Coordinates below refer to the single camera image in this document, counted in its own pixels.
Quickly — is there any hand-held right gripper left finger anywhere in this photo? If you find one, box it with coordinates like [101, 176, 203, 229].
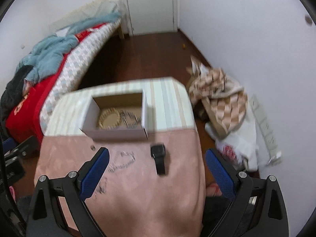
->
[26, 147, 110, 237]

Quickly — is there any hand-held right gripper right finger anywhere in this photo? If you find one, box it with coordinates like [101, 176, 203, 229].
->
[205, 148, 289, 237]

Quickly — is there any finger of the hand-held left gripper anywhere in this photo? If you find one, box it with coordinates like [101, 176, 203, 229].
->
[2, 136, 40, 164]

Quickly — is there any silver chain necklace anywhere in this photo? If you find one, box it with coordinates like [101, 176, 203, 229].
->
[107, 150, 136, 173]

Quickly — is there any white cardboard box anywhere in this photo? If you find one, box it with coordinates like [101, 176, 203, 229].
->
[79, 92, 149, 142]

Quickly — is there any black smartwatch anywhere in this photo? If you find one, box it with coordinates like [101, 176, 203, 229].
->
[150, 144, 166, 176]

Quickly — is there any pink slipper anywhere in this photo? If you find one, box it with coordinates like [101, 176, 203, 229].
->
[206, 183, 223, 198]

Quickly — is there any bed with red blanket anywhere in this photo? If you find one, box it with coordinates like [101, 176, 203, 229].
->
[5, 23, 109, 145]

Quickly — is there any white plastic bag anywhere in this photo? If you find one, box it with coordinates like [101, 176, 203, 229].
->
[205, 118, 262, 172]

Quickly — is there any pink striped tablecloth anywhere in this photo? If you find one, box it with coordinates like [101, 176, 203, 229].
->
[33, 77, 206, 237]

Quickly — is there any black clothing pile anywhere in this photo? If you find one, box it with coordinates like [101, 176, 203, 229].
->
[0, 65, 34, 129]

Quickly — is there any white power strip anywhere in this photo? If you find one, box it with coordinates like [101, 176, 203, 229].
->
[249, 96, 282, 166]

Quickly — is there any brown patterned cloth pile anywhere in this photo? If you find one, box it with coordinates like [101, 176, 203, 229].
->
[186, 55, 248, 139]

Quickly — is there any light blue blanket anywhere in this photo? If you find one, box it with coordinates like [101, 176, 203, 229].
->
[16, 12, 121, 83]

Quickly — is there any checkered bed mattress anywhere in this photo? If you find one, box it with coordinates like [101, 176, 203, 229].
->
[39, 21, 121, 134]

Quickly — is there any cream bedding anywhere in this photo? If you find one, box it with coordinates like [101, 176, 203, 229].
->
[51, 0, 121, 32]

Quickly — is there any white door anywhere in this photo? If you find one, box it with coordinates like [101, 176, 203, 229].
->
[120, 0, 178, 36]

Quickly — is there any thin dark chain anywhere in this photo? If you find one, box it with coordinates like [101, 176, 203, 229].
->
[92, 178, 109, 199]

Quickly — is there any beige beaded bracelet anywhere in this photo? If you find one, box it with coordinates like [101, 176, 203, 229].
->
[98, 107, 122, 129]

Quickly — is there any silver chain bracelet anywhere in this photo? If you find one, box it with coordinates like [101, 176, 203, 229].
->
[120, 111, 142, 129]

